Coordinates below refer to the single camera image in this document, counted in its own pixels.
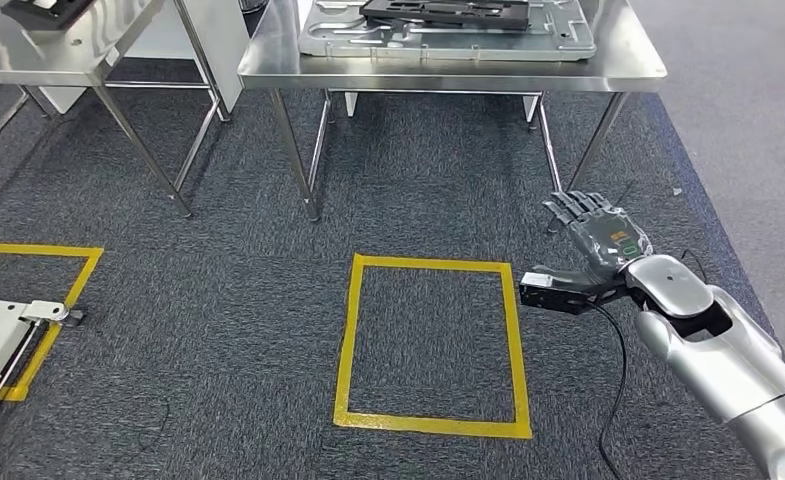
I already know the black plastic panel part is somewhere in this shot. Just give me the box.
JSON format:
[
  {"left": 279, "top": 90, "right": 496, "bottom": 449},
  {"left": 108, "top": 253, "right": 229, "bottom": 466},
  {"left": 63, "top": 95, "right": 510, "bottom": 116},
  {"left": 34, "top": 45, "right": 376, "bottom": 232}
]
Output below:
[
  {"left": 0, "top": 0, "right": 95, "bottom": 31},
  {"left": 358, "top": 0, "right": 532, "bottom": 31}
]

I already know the grey stamped metal panel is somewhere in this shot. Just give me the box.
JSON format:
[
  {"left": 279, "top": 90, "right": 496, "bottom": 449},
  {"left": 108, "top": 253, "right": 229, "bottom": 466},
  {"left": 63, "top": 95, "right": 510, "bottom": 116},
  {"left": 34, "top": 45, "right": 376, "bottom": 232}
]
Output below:
[{"left": 297, "top": 0, "right": 597, "bottom": 63}]

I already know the yellow floor tape square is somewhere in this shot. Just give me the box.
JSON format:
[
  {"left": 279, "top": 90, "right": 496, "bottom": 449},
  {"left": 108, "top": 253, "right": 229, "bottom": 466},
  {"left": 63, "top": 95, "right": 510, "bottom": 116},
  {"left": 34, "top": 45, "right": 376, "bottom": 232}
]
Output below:
[
  {"left": 0, "top": 242, "right": 105, "bottom": 403},
  {"left": 332, "top": 253, "right": 534, "bottom": 441}
]

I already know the stainless steel workbench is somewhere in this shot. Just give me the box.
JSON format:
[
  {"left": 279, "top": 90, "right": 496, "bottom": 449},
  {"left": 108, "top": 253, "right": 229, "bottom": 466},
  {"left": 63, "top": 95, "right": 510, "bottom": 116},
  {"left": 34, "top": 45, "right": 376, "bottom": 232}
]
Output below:
[{"left": 237, "top": 0, "right": 668, "bottom": 222}]

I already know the black right camera cable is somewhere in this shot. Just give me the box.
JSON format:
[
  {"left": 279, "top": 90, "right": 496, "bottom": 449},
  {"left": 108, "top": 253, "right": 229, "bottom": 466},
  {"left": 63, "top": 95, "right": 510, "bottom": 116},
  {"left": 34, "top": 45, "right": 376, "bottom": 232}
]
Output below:
[{"left": 587, "top": 301, "right": 630, "bottom": 480}]

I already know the thin black floor cable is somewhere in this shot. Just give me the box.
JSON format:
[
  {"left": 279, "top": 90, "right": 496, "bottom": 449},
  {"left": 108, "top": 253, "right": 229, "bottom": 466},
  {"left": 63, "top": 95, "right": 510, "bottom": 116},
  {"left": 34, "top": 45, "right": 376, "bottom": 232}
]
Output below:
[{"left": 123, "top": 396, "right": 172, "bottom": 458}]

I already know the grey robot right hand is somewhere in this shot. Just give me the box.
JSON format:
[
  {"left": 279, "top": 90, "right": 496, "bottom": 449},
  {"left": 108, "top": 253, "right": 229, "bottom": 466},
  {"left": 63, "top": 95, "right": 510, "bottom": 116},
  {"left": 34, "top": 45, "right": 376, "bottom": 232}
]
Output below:
[{"left": 531, "top": 190, "right": 655, "bottom": 287}]

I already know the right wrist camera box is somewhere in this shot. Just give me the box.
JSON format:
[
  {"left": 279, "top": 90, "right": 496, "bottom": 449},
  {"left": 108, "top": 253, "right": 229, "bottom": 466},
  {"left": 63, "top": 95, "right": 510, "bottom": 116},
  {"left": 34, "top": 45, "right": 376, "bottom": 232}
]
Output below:
[{"left": 519, "top": 271, "right": 632, "bottom": 316}]

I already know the stainless steel side table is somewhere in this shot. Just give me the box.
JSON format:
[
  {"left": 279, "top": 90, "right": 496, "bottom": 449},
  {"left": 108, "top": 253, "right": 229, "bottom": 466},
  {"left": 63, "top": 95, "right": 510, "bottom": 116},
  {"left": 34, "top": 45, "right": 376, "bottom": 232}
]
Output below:
[{"left": 0, "top": 0, "right": 232, "bottom": 219}]

